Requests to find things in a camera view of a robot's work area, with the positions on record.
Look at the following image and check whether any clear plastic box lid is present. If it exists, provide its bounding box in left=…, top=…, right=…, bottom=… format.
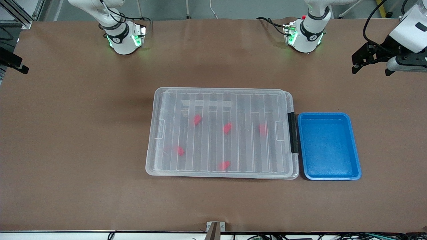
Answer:
left=145, top=87, right=294, bottom=177

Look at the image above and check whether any clear plastic storage box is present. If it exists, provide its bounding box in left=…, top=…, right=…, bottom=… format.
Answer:
left=155, top=88, right=300, bottom=180

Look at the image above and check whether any grey diagonal metal bar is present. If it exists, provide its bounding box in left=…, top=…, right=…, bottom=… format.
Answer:
left=339, top=0, right=363, bottom=19

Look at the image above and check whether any blue plastic tray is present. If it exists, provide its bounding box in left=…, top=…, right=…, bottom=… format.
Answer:
left=297, top=112, right=362, bottom=181

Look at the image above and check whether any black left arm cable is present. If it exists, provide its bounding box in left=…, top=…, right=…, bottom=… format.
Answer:
left=363, top=0, right=392, bottom=52

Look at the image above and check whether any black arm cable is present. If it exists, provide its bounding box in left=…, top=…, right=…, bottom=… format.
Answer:
left=363, top=0, right=392, bottom=52
left=99, top=0, right=127, bottom=21

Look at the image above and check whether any yellow strap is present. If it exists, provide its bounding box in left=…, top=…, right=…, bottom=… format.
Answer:
left=376, top=0, right=389, bottom=16

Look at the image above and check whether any aluminium frame profile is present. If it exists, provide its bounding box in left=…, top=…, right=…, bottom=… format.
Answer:
left=0, top=0, right=45, bottom=30

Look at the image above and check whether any black box handle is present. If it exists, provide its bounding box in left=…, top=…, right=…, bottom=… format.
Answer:
left=288, top=112, right=298, bottom=154

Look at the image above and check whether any black base cable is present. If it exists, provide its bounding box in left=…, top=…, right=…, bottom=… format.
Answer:
left=256, top=17, right=287, bottom=35
left=125, top=16, right=153, bottom=24

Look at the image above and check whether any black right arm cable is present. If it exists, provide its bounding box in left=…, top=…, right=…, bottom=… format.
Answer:
left=99, top=0, right=127, bottom=21

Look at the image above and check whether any silver metal bracket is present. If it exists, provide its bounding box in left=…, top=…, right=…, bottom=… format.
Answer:
left=206, top=221, right=226, bottom=232

